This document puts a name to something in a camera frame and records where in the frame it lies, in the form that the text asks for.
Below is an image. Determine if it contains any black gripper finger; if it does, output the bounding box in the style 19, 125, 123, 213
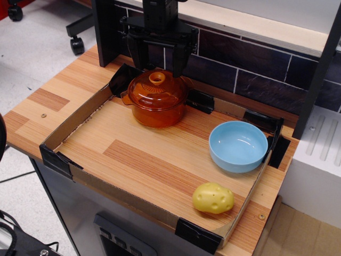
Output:
173, 45, 191, 78
127, 35, 149, 70

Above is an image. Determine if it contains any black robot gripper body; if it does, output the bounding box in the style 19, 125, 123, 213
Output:
120, 1, 198, 52

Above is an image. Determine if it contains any orange transparent pot lid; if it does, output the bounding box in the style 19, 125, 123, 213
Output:
121, 70, 189, 110

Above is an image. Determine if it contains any orange transparent pot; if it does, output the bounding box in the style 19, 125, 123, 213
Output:
131, 76, 193, 128

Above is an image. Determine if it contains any black office chair base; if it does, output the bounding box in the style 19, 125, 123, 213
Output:
66, 14, 94, 55

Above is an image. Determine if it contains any light blue bowl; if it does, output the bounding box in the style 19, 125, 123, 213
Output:
209, 121, 269, 173

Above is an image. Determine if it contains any cardboard fence with black tape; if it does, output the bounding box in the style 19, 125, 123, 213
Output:
40, 65, 295, 255

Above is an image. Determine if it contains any black caster wheel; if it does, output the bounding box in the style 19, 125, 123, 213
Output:
7, 0, 23, 22

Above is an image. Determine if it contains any yellow toy potato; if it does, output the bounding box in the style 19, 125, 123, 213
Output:
192, 182, 234, 214

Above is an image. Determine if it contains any white ribbed drainer block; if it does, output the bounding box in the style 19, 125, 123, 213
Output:
279, 106, 340, 228

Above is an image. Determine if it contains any grey control panel with buttons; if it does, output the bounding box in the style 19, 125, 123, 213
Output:
93, 214, 158, 256

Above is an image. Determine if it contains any black left vertical post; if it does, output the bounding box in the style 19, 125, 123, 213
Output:
91, 1, 126, 67

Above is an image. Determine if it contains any dark right vertical post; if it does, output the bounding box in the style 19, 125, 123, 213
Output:
292, 5, 340, 140

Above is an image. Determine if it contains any black braided cable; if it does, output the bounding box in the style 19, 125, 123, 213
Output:
0, 209, 59, 256

